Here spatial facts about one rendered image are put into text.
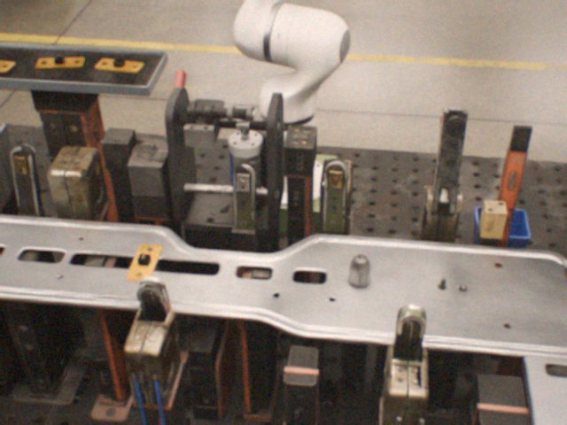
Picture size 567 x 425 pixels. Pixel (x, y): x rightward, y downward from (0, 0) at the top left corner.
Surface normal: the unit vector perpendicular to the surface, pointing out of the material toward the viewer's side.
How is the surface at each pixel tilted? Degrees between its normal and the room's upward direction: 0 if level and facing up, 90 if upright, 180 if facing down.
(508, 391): 0
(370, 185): 0
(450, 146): 81
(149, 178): 90
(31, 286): 0
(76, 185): 90
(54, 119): 90
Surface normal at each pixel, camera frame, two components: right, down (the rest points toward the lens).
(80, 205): -0.13, 0.62
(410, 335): -0.12, 0.77
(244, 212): -0.13, 0.44
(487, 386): -0.01, -0.78
